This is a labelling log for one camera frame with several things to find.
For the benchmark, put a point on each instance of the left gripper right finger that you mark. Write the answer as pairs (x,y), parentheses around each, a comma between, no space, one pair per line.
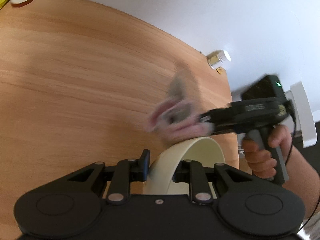
(182,172)

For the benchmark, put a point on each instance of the pink grey cleaning cloth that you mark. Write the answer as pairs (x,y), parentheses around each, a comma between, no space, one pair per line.
(176,118)

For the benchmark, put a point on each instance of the right forearm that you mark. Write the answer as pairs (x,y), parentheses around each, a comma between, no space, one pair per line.
(303,181)

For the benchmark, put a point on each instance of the white box device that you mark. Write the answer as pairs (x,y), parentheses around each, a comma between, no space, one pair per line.
(304,118)

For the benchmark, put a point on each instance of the pale green bowl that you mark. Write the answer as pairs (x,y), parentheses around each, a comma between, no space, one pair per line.
(170,172)

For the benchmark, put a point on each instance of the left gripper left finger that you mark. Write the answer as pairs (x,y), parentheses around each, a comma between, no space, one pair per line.
(144,163)

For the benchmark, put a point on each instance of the person's right hand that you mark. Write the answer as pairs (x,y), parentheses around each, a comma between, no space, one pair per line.
(261,162)

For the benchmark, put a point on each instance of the small yellow tag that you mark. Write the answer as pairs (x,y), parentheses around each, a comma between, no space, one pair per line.
(219,70)

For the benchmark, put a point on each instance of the small white jar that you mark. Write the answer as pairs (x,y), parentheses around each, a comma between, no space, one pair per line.
(218,58)

